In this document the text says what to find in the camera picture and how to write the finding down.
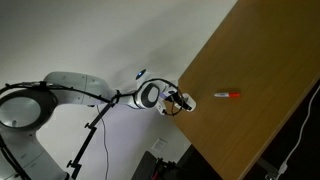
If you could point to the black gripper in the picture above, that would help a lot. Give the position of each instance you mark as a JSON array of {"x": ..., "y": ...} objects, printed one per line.
[{"x": 173, "y": 98}]

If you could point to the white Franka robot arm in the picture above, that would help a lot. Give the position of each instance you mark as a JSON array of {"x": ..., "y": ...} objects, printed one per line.
[{"x": 76, "y": 86}]

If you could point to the white marker orange cap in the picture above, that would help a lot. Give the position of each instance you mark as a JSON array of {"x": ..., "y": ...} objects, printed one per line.
[{"x": 226, "y": 95}]

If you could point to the black equipment stand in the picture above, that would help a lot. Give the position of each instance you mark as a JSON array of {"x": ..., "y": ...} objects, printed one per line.
[{"x": 145, "y": 166}]

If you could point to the grey metal table leg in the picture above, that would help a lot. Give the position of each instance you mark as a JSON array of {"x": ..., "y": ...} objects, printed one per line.
[{"x": 265, "y": 165}]

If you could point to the light grey wrist camera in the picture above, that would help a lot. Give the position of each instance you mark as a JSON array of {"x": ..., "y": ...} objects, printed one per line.
[{"x": 161, "y": 108}]

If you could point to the white wall outlet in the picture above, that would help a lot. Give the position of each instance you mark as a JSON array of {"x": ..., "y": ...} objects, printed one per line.
[{"x": 159, "y": 145}]

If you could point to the black camera stand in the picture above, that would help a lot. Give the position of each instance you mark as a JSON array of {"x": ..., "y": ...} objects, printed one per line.
[{"x": 84, "y": 146}]

